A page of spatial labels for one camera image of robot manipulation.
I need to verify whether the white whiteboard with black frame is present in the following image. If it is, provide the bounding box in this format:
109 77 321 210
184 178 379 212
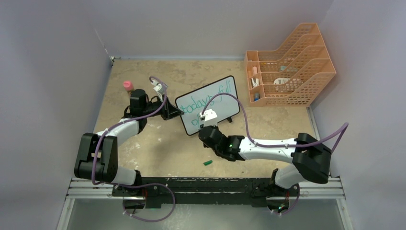
175 75 240 136

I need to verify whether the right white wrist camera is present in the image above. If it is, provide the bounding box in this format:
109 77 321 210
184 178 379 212
198 109 218 128

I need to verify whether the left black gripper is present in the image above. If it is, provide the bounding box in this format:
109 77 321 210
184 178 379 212
142 94 183 121

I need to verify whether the pink capped spice bottle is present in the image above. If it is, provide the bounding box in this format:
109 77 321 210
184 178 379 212
123 80 134 92

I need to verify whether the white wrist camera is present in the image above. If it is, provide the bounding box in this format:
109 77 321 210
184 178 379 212
198 109 218 128
153 80 167 102

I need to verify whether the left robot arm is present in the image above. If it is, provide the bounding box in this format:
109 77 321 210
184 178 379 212
74 89 184 196

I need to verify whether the aluminium frame rail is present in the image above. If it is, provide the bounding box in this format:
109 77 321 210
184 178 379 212
57 177 353 230

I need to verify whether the orange plastic file organizer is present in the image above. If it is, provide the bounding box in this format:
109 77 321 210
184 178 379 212
244 23 337 107

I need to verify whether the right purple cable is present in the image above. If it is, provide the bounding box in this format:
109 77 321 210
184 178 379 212
200 92 350 217

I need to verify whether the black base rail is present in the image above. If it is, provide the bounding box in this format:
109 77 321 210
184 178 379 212
112 177 300 209

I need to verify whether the white stapler in organizer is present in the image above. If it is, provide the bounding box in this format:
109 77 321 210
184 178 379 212
251 78 259 88

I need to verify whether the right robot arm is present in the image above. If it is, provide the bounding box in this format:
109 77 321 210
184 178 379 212
198 126 332 195

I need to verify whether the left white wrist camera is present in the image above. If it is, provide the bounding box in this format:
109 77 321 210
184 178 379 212
153 80 167 102

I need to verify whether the green marker cap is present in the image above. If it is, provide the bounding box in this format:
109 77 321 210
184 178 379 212
203 160 213 166

